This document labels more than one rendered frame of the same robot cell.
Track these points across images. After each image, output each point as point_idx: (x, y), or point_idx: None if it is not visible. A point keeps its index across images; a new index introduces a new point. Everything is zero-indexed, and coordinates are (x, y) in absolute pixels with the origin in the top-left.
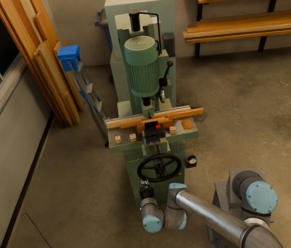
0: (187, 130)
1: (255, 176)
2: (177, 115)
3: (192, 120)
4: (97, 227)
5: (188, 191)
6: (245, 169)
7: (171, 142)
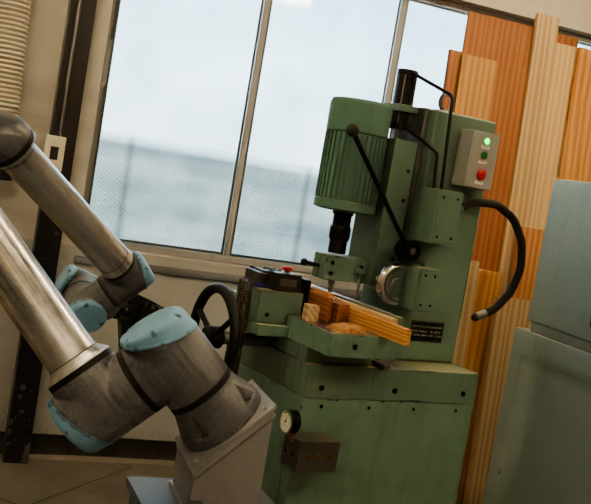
0: (327, 328)
1: (235, 378)
2: (363, 320)
3: (366, 335)
4: None
5: (131, 258)
6: (260, 390)
7: (292, 342)
